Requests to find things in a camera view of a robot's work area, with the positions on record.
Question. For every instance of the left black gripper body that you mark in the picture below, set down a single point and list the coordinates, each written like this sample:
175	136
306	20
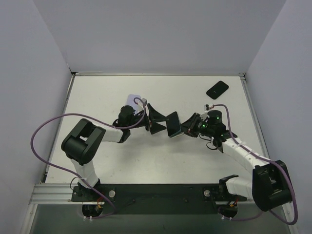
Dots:
148	119

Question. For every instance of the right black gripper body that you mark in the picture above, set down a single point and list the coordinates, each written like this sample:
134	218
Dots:
192	125

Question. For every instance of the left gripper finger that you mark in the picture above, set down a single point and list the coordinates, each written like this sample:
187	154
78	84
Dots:
154	115
156	127

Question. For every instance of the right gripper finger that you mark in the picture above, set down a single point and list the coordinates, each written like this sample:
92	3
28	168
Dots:
188	131
188	124

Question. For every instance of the dark smartphone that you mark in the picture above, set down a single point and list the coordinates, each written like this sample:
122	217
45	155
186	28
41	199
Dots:
173	125

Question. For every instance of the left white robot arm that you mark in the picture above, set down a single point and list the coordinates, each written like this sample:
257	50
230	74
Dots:
82	143

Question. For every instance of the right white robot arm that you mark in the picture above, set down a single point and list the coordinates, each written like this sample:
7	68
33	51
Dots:
270	183

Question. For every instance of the lilac phone case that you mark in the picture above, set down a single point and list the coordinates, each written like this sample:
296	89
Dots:
131	102

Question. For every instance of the black phone case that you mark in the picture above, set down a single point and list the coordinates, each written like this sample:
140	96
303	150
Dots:
217	90

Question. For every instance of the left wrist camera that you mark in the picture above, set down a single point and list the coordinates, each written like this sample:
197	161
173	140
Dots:
141	103

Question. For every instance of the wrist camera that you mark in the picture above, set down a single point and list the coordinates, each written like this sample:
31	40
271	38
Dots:
207	108
141	103

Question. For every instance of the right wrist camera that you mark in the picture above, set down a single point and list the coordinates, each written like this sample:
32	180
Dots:
207	108

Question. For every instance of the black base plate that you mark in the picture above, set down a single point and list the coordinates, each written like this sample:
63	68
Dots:
148	208

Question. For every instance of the aluminium front rail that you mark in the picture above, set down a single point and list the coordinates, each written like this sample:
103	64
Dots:
53	193

